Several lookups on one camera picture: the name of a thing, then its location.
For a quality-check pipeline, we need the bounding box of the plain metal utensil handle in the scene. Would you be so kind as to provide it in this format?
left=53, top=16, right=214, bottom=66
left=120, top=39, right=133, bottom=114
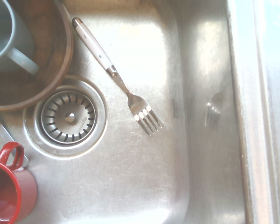
left=0, top=111, right=30, bottom=168

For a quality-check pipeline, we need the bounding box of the brown wooden bowl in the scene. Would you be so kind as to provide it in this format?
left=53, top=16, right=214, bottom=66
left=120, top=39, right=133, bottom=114
left=0, top=0, right=74, bottom=112

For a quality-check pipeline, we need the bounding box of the white handled metal fork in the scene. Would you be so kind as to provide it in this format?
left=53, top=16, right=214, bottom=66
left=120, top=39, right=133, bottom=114
left=71, top=17, right=163, bottom=137

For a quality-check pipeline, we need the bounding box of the metal sink drain strainer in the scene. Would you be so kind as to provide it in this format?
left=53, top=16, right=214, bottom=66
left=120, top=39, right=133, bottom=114
left=23, top=75, right=108, bottom=160

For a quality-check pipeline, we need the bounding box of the grey ceramic mug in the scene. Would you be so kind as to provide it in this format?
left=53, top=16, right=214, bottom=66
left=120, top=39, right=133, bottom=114
left=0, top=0, right=40, bottom=75

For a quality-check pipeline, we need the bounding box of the red enamel mug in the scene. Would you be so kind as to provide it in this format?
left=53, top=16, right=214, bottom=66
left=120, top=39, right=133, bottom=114
left=0, top=141, right=38, bottom=224

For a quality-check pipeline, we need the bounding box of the stainless steel double sink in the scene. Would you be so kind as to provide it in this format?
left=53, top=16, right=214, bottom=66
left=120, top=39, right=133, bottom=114
left=0, top=0, right=280, bottom=224

